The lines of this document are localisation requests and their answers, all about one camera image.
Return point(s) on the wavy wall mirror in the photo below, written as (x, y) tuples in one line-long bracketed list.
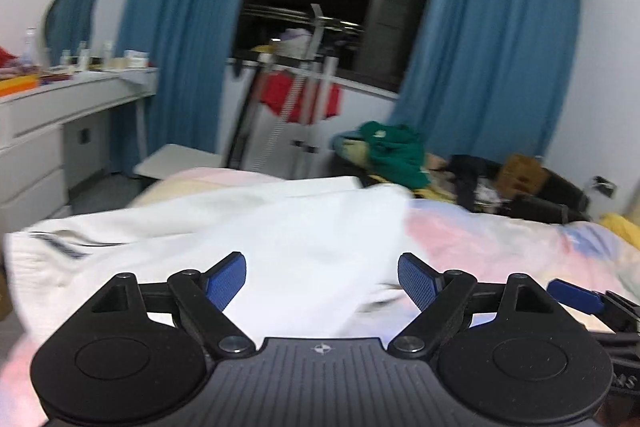
[(67, 24)]

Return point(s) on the blue curtain right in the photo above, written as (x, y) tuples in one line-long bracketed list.
[(488, 78)]

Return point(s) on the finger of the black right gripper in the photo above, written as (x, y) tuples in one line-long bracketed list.
[(615, 311)]

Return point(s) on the white sweatpants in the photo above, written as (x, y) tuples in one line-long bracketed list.
[(315, 251)]

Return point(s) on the white dresser desk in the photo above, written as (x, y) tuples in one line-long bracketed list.
[(33, 184)]

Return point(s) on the green garment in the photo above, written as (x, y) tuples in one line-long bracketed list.
[(395, 153)]

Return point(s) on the yellow blanket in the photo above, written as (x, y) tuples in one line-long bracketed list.
[(621, 227)]

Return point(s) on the orange tray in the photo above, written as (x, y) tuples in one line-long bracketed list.
[(18, 84)]

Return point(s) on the metal drying rack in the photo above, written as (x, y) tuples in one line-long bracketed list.
[(309, 64)]

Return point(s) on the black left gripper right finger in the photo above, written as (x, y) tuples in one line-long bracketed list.
[(448, 301)]

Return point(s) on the blue curtain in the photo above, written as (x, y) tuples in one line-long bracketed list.
[(488, 78), (189, 41)]

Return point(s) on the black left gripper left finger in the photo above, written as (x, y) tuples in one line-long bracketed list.
[(182, 318)]

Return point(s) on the brown paper bag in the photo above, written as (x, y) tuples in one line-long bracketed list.
[(520, 174)]

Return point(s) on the blue curtain left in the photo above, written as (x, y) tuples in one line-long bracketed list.
[(189, 41)]

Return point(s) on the red garment on rack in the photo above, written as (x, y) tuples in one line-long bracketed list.
[(277, 86)]

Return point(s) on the white spray bottle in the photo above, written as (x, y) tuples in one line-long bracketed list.
[(30, 53)]

